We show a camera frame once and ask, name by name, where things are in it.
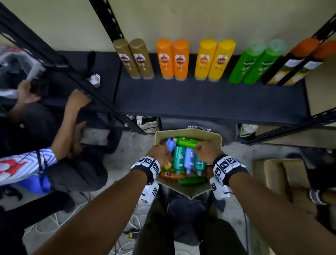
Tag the person's left hand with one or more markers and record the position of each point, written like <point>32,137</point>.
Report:
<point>158,155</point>

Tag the person's right hand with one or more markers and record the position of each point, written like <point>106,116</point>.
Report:
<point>208,152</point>

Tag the small blue shampoo bottle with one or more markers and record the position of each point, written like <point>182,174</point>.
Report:
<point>170,145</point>

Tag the large teal shampoo bottle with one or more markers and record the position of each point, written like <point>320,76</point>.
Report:
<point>200,165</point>
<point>179,157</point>

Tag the large blue shampoo bottle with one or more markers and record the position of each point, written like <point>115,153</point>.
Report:
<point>189,159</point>

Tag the large green shampoo bottle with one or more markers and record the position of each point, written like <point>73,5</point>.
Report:
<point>187,143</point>

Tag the brown cardboard box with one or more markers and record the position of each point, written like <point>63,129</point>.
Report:
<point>191,131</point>

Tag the small gold shampoo bottle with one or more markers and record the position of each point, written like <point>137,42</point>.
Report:
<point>141,59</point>
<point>127,59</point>

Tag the black orange-capped shampoo bottle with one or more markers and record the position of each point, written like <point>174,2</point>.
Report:
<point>302,50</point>
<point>323,51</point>

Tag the person's left forearm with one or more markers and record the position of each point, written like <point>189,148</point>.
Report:
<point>99,218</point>

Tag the person's right forearm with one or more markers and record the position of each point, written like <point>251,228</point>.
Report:
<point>275,218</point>

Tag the person's dark trousers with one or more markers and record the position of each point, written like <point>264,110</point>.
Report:
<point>183,218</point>

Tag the pale cardboard carton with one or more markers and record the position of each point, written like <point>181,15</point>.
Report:
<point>278,176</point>

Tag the left wristband with marker tags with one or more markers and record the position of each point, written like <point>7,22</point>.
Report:
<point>147,165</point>

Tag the wristband with marker tags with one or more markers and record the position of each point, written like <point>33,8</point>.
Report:
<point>147,165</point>
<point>225,166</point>

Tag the right wristband with marker tags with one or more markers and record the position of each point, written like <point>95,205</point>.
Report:
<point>225,166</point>

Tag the black printed bag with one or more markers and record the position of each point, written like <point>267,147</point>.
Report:
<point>223,131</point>

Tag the patterned fabric bag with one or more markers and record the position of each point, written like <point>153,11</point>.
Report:
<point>149,126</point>

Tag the white plastic jug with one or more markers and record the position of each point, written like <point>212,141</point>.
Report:
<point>248,128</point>

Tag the white marker tag block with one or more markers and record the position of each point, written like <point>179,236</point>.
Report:
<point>95,80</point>

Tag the blue plastic stool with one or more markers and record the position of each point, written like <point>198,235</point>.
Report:
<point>34,185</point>

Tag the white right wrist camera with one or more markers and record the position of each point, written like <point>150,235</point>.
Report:
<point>218,190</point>

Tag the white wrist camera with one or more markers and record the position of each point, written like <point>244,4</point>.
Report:
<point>218,190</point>
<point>149,193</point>

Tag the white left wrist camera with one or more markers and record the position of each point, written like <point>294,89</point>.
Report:
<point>149,193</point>

